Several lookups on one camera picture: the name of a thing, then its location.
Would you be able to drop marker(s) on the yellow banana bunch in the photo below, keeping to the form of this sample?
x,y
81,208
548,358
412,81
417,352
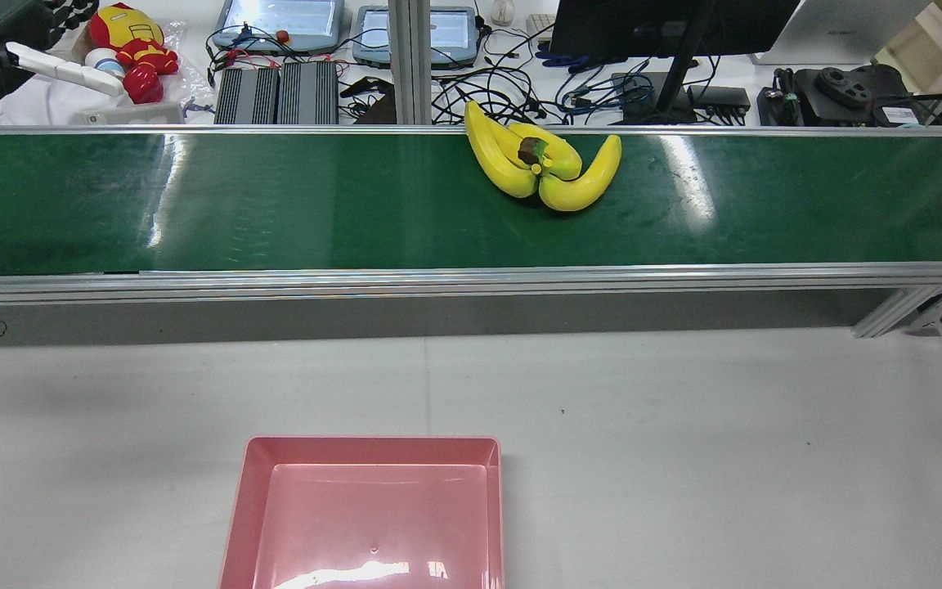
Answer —
x,y
504,168

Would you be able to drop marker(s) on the pink plastic basket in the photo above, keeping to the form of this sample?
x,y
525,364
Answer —
x,y
373,523

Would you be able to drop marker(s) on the red yellow plush toy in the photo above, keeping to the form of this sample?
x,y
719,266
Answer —
x,y
136,41

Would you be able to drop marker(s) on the white flat box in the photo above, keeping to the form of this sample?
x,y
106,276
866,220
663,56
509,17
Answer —
x,y
127,114

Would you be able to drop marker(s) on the grey ribbed heat-sink box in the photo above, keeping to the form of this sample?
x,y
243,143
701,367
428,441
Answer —
x,y
307,94
246,96

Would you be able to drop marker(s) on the grey teach pendant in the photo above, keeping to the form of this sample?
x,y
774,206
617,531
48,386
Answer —
x,y
450,37
283,20

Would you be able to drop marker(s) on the green belt conveyor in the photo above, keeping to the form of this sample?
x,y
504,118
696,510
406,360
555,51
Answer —
x,y
275,204

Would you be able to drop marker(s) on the white computer mouse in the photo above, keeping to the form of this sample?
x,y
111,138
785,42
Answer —
x,y
502,11

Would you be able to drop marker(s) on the black Huawei monitor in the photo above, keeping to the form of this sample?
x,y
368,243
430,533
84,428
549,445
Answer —
x,y
643,29

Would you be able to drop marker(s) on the black multi-port USB hub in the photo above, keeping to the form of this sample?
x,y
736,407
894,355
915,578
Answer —
x,y
720,98

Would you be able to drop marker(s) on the silver Huawei laptop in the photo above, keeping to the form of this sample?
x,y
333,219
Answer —
x,y
847,33

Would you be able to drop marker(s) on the light wooden box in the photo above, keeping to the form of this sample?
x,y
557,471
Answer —
x,y
929,57

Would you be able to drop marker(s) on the black curved bracket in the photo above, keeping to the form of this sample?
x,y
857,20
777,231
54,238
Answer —
x,y
361,86

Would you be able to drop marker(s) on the aluminium profile post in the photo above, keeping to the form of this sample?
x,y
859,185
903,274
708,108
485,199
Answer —
x,y
410,65

